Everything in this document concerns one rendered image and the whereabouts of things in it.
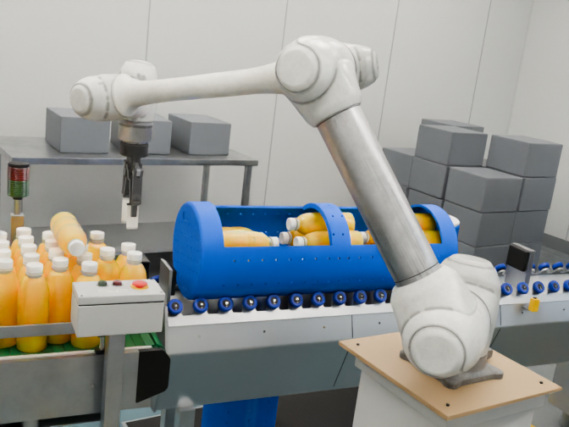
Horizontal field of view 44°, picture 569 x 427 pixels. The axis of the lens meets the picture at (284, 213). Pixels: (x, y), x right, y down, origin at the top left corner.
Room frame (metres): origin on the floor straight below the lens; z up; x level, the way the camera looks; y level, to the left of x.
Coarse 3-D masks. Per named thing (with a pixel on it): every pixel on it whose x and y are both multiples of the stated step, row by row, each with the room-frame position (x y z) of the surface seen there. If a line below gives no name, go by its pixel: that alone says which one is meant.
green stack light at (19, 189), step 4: (8, 180) 2.04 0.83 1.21; (12, 180) 2.04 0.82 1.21; (28, 180) 2.07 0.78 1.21; (8, 184) 2.04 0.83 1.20; (12, 184) 2.04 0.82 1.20; (16, 184) 2.04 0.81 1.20; (20, 184) 2.05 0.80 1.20; (24, 184) 2.05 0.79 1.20; (28, 184) 2.07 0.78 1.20; (8, 188) 2.04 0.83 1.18; (12, 188) 2.04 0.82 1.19; (16, 188) 2.04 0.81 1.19; (20, 188) 2.04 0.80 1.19; (24, 188) 2.05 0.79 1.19; (28, 188) 2.07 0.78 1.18; (8, 192) 2.04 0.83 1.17; (12, 192) 2.04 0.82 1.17; (16, 192) 2.04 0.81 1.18; (20, 192) 2.04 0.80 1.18; (24, 192) 2.05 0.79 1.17; (28, 192) 2.07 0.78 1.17; (12, 196) 2.04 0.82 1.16; (16, 196) 2.04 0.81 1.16; (20, 196) 2.05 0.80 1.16; (24, 196) 2.05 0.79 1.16
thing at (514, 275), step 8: (512, 248) 2.52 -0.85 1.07; (520, 248) 2.50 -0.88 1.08; (528, 248) 2.49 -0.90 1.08; (512, 256) 2.51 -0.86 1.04; (520, 256) 2.48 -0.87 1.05; (528, 256) 2.46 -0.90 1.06; (512, 264) 2.50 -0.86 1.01; (520, 264) 2.47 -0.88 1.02; (528, 264) 2.46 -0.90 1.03; (512, 272) 2.52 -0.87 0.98; (520, 272) 2.48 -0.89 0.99; (528, 272) 2.46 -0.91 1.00; (512, 280) 2.51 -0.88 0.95; (520, 280) 2.48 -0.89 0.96; (528, 280) 2.46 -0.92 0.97
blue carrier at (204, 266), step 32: (192, 224) 1.90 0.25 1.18; (224, 224) 2.12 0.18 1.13; (256, 224) 2.17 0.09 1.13; (448, 224) 2.23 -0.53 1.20; (192, 256) 1.88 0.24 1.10; (224, 256) 1.84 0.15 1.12; (256, 256) 1.88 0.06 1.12; (288, 256) 1.93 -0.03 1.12; (320, 256) 1.97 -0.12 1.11; (352, 256) 2.02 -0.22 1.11; (448, 256) 2.18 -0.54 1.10; (192, 288) 1.86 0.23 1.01; (224, 288) 1.86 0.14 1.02; (256, 288) 1.91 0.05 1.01; (288, 288) 1.96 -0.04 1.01; (320, 288) 2.02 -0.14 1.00; (352, 288) 2.07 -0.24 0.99; (384, 288) 2.14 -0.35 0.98
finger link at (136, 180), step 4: (136, 172) 1.79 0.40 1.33; (132, 176) 1.80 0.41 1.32; (136, 176) 1.80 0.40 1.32; (140, 176) 1.80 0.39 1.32; (132, 180) 1.80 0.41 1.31; (136, 180) 1.80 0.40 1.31; (140, 180) 1.80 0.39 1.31; (132, 184) 1.80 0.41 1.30; (136, 184) 1.80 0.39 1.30; (140, 184) 1.80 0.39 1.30; (132, 188) 1.80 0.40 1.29; (136, 188) 1.80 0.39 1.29; (140, 188) 1.80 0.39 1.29; (132, 192) 1.79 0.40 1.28; (136, 192) 1.80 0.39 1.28; (140, 192) 1.80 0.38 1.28; (132, 196) 1.79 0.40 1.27; (136, 196) 1.80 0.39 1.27; (140, 196) 1.80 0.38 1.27; (132, 200) 1.79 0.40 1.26; (140, 200) 1.80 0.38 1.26; (132, 204) 1.79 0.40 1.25; (140, 204) 1.80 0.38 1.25
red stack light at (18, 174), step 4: (8, 168) 2.05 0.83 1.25; (12, 168) 2.04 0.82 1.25; (16, 168) 2.04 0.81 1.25; (24, 168) 2.06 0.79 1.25; (28, 168) 2.07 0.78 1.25; (8, 172) 2.05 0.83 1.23; (12, 172) 2.04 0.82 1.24; (16, 172) 2.04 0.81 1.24; (20, 172) 2.04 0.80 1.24; (24, 172) 2.05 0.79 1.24; (28, 172) 2.07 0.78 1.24; (8, 176) 2.05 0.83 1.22; (12, 176) 2.04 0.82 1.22; (16, 176) 2.04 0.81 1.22; (20, 176) 2.04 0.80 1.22; (24, 176) 2.05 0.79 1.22; (28, 176) 2.07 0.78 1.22; (16, 180) 2.04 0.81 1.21; (20, 180) 2.04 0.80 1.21; (24, 180) 2.05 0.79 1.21
